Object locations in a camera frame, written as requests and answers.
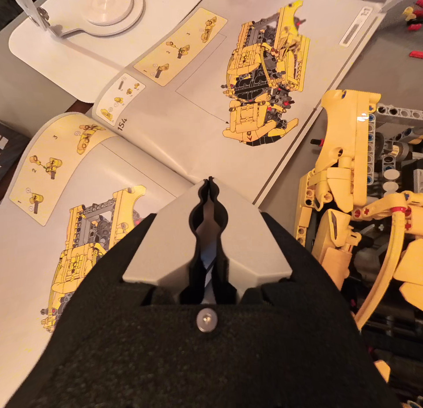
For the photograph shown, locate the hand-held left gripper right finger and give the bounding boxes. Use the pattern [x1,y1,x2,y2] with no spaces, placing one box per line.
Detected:
[208,177,293,304]

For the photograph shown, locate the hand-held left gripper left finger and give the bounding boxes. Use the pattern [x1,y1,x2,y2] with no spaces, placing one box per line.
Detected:
[122,178,212,304]

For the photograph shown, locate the instruction booklet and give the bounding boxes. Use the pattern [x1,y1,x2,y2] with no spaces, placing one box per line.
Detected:
[0,0,387,360]

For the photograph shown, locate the yellow brick toy car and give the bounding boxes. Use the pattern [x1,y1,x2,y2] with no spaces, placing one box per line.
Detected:
[294,89,423,408]

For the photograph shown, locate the brown desk divider strip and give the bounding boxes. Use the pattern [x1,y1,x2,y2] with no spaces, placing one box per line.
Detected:
[64,101,95,115]

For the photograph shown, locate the scattered small coloured pins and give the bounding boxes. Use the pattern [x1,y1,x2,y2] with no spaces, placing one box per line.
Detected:
[327,0,423,58]

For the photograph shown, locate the white folding stand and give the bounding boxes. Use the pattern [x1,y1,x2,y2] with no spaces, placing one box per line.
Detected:
[7,0,212,104]

